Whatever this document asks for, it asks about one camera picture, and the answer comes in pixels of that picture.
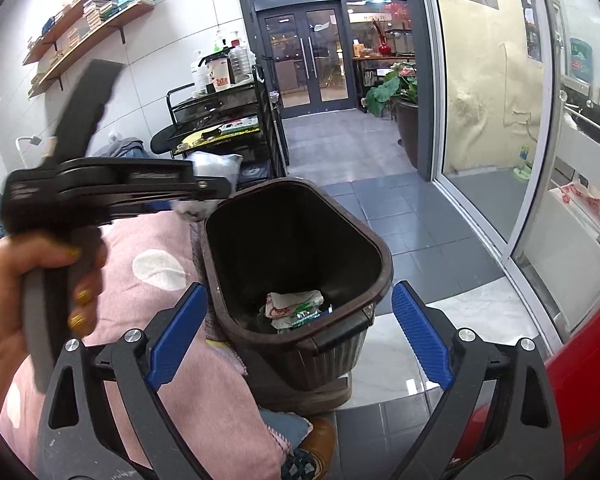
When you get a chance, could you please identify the wooden wall shelf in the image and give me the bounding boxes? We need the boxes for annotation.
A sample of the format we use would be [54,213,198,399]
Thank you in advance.
[22,0,156,98]

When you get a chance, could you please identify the dark brown trash bin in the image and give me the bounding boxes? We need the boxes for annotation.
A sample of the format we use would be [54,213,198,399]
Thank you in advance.
[200,178,393,391]

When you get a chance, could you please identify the pink polka dot blanket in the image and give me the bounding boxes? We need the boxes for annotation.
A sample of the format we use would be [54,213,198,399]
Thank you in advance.
[0,211,287,479]

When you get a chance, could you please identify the brown shoe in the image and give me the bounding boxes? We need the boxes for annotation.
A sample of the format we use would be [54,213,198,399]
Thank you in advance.
[280,416,336,480]

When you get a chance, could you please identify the trash wrappers inside bin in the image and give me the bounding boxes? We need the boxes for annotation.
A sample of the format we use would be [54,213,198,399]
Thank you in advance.
[261,290,334,333]

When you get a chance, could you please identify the green potted plant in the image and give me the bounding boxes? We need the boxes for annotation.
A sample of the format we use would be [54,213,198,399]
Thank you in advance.
[364,61,418,168]

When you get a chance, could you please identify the glass double door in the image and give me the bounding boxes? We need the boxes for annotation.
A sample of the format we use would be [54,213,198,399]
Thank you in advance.
[257,1,354,118]

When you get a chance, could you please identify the left hand, yellow nails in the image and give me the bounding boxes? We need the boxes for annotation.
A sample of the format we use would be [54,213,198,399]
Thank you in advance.
[0,232,108,413]

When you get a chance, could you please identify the black metal utility cart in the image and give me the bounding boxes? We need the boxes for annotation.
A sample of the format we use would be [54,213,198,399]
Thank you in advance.
[166,64,289,188]

